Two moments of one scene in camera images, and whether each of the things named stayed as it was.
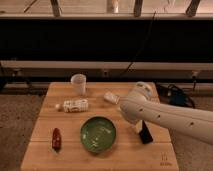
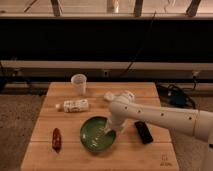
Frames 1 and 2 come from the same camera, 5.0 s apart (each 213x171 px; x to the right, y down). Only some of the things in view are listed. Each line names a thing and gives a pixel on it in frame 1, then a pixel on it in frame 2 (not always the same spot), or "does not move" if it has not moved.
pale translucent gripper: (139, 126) to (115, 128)
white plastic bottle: (73, 106) does not move
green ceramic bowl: (98, 134) does not move
